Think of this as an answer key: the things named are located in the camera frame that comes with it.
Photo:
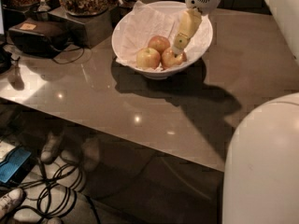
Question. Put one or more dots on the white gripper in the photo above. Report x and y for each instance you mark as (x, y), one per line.
(190, 21)

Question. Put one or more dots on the red-yellow apple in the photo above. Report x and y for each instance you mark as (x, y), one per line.
(170, 59)
(160, 43)

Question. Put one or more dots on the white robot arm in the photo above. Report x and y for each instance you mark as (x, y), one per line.
(261, 177)

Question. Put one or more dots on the left yellow apple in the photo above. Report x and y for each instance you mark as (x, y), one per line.
(148, 58)

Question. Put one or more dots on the white bowl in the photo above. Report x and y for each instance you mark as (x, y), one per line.
(152, 40)

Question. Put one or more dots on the white paper liner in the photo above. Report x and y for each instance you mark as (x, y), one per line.
(134, 31)

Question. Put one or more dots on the grey metal stand box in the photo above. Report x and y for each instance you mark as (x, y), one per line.
(86, 31)

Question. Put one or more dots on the black device with label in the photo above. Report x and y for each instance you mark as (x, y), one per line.
(40, 38)

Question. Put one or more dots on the metal scoop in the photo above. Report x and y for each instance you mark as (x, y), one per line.
(43, 6)

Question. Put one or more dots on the white shoe under table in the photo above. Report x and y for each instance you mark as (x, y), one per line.
(51, 148)
(85, 154)

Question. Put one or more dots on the blue foot pedal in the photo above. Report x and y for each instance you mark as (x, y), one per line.
(15, 166)

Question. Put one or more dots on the white shoe bottom left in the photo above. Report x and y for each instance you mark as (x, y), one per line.
(10, 201)

